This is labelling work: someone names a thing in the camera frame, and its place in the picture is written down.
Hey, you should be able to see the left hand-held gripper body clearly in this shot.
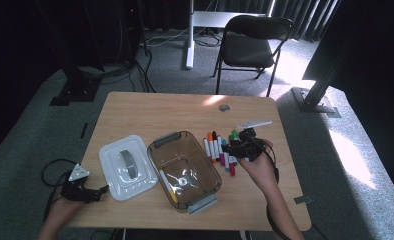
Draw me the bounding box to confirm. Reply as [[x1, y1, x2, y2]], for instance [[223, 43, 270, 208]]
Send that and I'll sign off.
[[60, 163, 101, 204]]

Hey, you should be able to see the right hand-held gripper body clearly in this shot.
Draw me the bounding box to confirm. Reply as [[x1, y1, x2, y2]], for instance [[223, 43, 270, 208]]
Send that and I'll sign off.
[[234, 120, 273, 162]]

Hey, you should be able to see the row of coloured markers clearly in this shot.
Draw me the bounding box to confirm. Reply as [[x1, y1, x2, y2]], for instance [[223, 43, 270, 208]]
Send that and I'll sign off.
[[202, 129, 241, 177]]

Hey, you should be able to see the white box lid grey handle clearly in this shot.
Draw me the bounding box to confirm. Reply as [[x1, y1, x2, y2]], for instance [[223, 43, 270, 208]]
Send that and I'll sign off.
[[98, 134, 159, 202]]

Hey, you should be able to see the clear brown storage box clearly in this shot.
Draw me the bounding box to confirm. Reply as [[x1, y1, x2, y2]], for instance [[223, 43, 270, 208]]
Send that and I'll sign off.
[[147, 130, 223, 215]]

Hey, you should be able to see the yellow cap marker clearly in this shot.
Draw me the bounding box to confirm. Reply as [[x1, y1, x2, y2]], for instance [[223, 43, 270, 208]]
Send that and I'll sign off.
[[158, 169, 179, 204]]

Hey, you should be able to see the person's left hand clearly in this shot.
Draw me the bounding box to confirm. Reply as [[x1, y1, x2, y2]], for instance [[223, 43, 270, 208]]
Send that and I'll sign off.
[[48, 198, 86, 223]]

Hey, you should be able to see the person's right hand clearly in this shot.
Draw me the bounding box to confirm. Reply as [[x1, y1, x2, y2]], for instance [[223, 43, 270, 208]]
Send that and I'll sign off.
[[238, 139, 279, 193]]

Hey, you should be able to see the grey tape piece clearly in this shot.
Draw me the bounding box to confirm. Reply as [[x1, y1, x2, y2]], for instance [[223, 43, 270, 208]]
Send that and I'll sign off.
[[293, 195, 314, 205]]

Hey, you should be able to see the black folding chair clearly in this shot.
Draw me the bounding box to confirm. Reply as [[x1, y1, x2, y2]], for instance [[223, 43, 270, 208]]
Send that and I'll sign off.
[[213, 14, 294, 98]]

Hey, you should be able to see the black stand with flat base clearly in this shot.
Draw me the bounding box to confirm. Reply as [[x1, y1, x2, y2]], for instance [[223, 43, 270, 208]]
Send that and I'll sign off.
[[34, 0, 103, 107]]

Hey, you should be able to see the grey curtain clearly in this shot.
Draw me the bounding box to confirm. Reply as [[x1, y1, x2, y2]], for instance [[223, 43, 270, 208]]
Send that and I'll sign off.
[[271, 0, 339, 43]]

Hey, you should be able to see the black curtain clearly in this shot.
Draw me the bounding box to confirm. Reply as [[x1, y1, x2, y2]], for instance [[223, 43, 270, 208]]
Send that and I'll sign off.
[[301, 0, 394, 201]]

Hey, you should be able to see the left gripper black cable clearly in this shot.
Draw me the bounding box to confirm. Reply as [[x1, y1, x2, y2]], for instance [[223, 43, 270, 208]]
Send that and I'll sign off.
[[41, 158, 78, 222]]

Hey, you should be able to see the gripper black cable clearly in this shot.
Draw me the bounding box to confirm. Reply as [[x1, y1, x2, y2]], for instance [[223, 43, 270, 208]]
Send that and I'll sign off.
[[41, 158, 78, 222], [263, 146, 293, 240]]

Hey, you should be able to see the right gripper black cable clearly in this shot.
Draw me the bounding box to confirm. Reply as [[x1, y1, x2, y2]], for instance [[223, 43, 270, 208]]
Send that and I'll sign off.
[[263, 146, 293, 240]]

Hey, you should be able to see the black metal post with base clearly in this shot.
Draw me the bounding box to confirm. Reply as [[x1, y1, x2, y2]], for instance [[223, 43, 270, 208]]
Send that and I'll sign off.
[[291, 0, 342, 118]]

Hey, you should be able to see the white desk frame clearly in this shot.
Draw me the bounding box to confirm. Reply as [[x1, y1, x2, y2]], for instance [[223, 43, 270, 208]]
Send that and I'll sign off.
[[184, 0, 276, 70]]

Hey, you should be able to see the black floor cable bundle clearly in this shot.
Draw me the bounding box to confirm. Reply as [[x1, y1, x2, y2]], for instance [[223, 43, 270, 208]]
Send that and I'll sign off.
[[78, 31, 158, 94]]

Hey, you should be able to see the white floor cable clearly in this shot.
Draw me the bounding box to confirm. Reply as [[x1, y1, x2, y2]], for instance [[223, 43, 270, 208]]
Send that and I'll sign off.
[[141, 28, 190, 48]]

